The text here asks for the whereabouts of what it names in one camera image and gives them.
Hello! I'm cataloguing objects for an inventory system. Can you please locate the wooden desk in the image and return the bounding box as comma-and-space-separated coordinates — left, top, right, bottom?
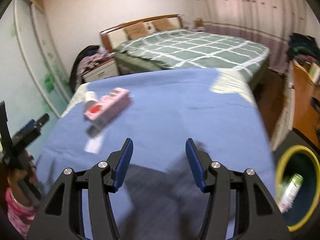
291, 61, 319, 151

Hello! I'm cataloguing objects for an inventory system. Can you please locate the pile of dark clothes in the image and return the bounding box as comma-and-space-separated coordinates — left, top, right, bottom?
69, 45, 112, 93

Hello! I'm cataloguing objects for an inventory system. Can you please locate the white bedside nightstand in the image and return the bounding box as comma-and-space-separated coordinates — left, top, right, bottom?
82, 58, 119, 82

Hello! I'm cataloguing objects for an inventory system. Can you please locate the white paper cup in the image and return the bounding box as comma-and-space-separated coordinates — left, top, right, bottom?
83, 91, 99, 112

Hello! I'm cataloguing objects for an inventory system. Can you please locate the green white carton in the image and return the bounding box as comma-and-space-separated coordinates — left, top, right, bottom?
277, 173, 304, 213

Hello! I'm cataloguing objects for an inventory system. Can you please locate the wardrobe sliding door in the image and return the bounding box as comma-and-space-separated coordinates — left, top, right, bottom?
1, 0, 71, 122

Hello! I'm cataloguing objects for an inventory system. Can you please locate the pink snack box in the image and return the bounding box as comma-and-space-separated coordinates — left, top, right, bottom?
84, 87, 131, 129

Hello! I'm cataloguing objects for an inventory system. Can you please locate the pink striped curtain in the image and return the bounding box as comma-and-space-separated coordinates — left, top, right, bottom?
191, 0, 319, 73

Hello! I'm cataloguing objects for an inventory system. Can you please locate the pink patterned sleeve forearm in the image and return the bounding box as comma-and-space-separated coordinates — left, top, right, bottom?
5, 188, 38, 239

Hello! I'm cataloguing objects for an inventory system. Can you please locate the yellow rimmed blue trash bin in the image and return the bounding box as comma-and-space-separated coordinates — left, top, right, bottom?
275, 145, 319, 233

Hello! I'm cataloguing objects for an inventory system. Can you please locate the green plaid bed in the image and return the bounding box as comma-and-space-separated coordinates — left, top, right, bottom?
114, 29, 270, 89

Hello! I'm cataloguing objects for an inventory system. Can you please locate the blue star patterned sheet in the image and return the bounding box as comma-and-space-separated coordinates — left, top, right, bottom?
37, 69, 274, 239

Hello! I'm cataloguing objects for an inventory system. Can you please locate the wooden bed headboard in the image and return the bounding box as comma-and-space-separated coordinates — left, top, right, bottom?
100, 14, 184, 52

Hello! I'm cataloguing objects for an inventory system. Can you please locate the person's left hand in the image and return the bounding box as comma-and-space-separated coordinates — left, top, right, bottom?
7, 152, 38, 207

